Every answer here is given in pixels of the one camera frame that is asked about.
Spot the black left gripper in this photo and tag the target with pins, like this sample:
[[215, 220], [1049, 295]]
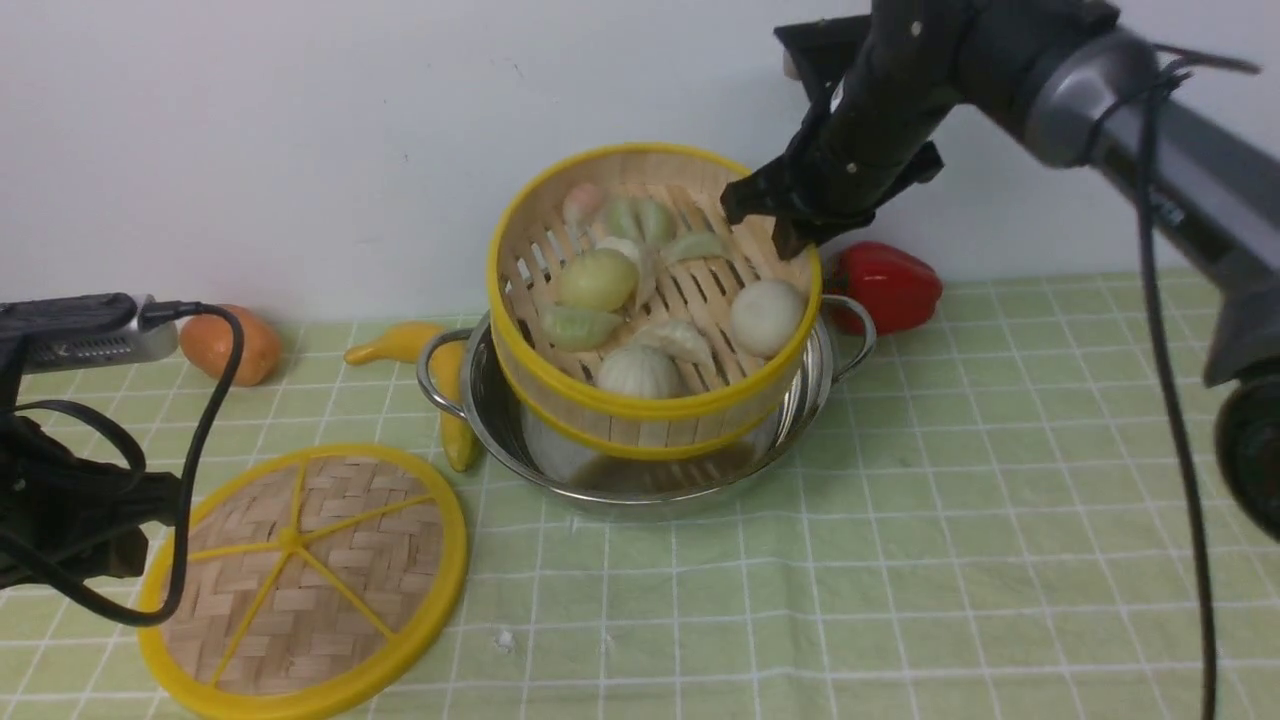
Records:
[[80, 516]]

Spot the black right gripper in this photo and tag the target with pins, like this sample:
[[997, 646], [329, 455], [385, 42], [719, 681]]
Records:
[[879, 85]]

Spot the yellow woven bamboo steamer lid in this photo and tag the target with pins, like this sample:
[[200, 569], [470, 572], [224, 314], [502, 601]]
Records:
[[313, 582]]

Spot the bamboo steamer basket yellow rim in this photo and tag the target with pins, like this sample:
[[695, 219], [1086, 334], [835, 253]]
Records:
[[722, 401]]

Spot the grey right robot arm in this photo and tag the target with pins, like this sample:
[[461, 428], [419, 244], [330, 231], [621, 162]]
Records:
[[1075, 89]]

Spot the stainless steel pot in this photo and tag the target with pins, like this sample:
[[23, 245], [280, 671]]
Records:
[[619, 488]]

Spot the red toy bell pepper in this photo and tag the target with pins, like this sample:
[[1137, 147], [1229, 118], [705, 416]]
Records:
[[899, 292]]

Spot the white toy bun right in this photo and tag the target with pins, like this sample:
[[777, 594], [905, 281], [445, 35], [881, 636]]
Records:
[[764, 316]]

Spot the white toy bun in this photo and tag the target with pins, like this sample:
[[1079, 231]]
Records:
[[640, 371], [764, 316]]

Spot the green dumpling at back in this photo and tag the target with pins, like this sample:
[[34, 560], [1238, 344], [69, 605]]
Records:
[[640, 219]]

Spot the pink toy dumpling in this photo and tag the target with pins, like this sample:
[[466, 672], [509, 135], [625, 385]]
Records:
[[580, 206]]

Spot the yellow-green toy bun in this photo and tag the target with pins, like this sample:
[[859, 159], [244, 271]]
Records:
[[598, 279]]

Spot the white toy bun front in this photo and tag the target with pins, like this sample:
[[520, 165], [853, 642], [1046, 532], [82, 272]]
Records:
[[640, 371]]

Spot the green toy dumpling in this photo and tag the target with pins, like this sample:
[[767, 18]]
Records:
[[575, 329]]

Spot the yellow toy banana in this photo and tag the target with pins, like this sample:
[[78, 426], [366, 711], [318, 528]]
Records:
[[404, 343]]

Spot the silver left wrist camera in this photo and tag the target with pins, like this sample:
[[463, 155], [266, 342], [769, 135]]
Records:
[[82, 332]]

